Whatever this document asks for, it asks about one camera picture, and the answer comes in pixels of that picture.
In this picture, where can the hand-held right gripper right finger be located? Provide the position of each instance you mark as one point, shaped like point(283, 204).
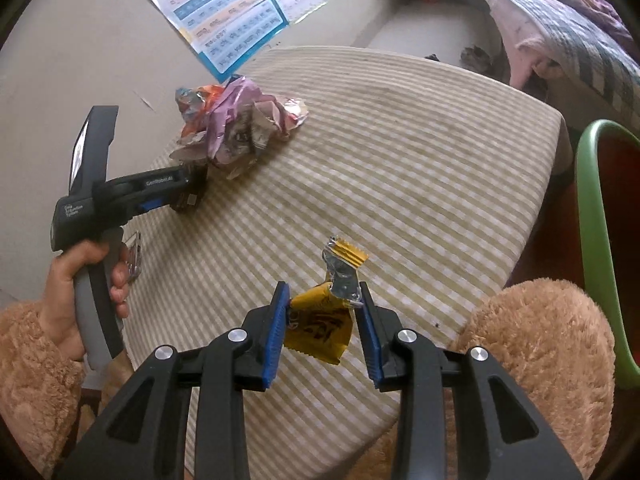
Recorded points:
point(367, 340)

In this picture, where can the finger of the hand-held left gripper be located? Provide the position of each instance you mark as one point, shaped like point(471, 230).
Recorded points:
point(182, 202)
point(195, 180)

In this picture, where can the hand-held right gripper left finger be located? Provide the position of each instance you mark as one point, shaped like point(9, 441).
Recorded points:
point(275, 330)

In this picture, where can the yellow snack wrapper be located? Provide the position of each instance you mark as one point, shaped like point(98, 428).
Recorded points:
point(320, 325)

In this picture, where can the orange blue snack wrapper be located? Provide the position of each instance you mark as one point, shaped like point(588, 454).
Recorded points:
point(192, 102)

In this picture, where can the pink silver wrapper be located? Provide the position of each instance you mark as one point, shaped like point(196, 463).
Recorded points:
point(285, 112)

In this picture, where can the green rimmed trash bin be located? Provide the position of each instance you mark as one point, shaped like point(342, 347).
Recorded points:
point(595, 210)

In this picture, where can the person's left hand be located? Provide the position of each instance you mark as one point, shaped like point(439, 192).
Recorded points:
point(65, 280)

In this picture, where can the smartphone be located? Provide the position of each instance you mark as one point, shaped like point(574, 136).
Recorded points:
point(132, 260)

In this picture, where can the striped beige tablecloth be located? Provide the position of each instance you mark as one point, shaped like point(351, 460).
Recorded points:
point(400, 185)

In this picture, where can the person's brown fleece leg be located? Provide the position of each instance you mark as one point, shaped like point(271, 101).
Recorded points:
point(540, 360)

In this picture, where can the grey sneaker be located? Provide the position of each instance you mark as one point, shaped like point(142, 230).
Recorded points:
point(433, 57)
point(475, 55)

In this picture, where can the pink bed sheet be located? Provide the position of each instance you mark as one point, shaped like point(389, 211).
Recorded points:
point(525, 45)

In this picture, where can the blue plaid quilt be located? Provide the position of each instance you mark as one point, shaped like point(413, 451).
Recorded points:
point(585, 55)

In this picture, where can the large blue striped wall poster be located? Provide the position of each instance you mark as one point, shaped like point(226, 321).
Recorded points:
point(215, 15)

